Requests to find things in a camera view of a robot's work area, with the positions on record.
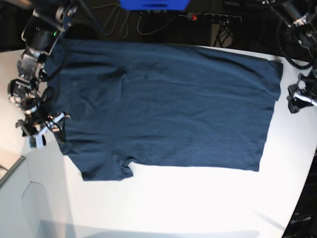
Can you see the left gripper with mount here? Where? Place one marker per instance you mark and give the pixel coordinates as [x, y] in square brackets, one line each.
[302, 94]

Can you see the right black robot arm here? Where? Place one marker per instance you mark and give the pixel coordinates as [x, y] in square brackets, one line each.
[49, 21]

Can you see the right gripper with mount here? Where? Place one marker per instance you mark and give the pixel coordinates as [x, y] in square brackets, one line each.
[34, 130]

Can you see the dark blue t-shirt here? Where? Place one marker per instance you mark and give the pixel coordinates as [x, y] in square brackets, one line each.
[161, 105]

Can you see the blue plastic bin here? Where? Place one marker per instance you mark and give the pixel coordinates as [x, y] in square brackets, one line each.
[137, 5]

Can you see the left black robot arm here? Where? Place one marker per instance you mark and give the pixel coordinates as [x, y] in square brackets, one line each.
[301, 17]

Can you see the black power strip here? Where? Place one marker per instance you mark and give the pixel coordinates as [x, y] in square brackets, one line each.
[214, 18]

